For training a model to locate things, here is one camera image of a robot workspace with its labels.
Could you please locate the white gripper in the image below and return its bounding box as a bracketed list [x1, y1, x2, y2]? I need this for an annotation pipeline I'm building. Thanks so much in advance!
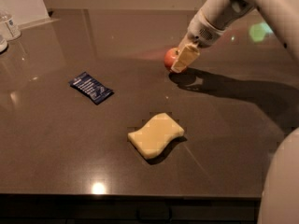
[170, 9, 225, 74]

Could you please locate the red apple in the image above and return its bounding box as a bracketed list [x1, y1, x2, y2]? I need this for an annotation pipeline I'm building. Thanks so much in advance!
[164, 48, 187, 74]

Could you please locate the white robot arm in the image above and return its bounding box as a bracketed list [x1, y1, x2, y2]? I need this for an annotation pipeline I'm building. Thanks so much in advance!
[170, 0, 299, 224]

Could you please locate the yellow wavy sponge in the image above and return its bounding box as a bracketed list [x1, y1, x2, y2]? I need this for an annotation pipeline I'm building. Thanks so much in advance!
[128, 113, 185, 160]

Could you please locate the blue snack packet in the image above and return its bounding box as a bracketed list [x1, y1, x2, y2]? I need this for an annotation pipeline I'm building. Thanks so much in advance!
[69, 72, 113, 105]

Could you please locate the white leaning board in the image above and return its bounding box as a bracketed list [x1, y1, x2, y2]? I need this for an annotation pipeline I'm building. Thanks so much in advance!
[0, 0, 56, 30]

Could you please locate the clear plastic water bottle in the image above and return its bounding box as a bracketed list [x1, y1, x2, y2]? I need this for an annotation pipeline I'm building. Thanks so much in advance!
[0, 10, 21, 41]

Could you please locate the white container at left edge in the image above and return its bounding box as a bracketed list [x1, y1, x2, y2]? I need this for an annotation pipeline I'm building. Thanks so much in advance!
[0, 35, 7, 53]

